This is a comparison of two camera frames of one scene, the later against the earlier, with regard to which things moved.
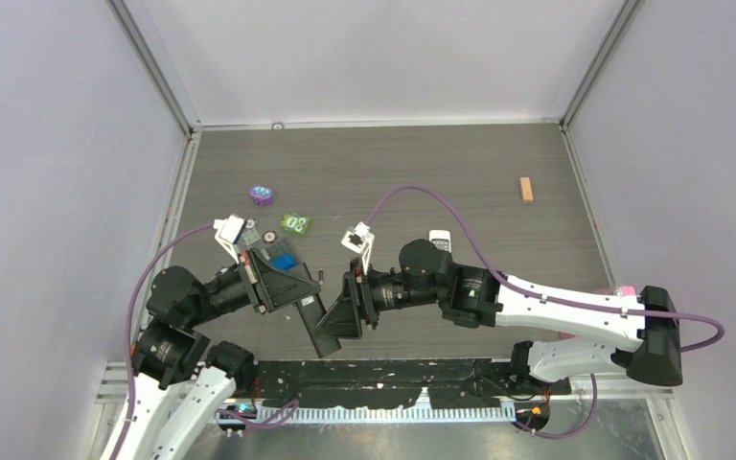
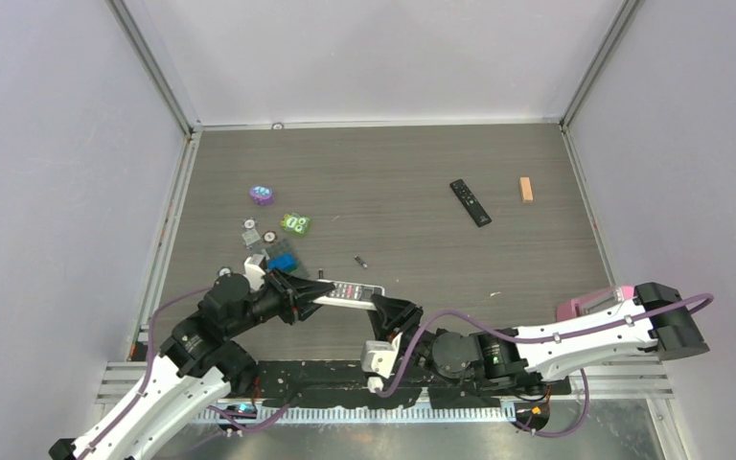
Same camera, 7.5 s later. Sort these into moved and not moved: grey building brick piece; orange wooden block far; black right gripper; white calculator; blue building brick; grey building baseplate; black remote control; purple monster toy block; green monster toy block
Moved: black right gripper; white calculator; black remote control
Not moved: grey building brick piece; green monster toy block; orange wooden block far; blue building brick; grey building baseplate; purple monster toy block
